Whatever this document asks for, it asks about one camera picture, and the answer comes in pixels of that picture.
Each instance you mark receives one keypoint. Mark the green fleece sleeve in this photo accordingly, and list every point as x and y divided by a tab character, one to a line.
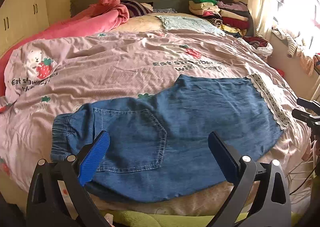
134	218

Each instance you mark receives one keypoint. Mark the pink strawberry print duvet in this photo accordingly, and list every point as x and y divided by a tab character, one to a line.
49	77

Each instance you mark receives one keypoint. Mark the purple striped garment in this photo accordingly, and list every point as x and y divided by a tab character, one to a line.
135	8

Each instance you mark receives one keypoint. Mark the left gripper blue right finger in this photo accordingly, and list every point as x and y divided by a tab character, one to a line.
226	156

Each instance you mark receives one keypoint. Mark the light blue lace cloth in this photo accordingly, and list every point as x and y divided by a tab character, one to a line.
189	23

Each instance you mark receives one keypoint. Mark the white red clothes heap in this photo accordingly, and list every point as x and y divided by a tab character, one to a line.
257	45

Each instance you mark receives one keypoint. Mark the red plastic bag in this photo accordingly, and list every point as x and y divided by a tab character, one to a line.
282	74

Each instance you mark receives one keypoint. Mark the pink red blanket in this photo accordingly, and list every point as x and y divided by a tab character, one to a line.
103	16

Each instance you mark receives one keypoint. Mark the clothes on window sill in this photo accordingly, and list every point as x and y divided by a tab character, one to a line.
296	46

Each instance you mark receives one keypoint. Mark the stack of folded clothes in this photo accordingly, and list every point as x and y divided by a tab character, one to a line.
232	17

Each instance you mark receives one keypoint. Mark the blue denim lace-hem pants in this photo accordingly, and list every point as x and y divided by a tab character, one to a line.
159	144

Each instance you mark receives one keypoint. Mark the cream white wardrobe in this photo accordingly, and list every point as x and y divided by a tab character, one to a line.
21	19

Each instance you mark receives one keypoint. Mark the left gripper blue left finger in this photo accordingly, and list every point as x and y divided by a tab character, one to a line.
90	157

